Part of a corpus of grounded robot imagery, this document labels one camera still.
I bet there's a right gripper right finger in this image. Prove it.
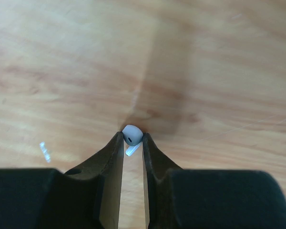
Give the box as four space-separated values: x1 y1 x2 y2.
143 134 286 229

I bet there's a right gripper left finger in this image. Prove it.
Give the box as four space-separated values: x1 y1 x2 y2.
0 132 123 229

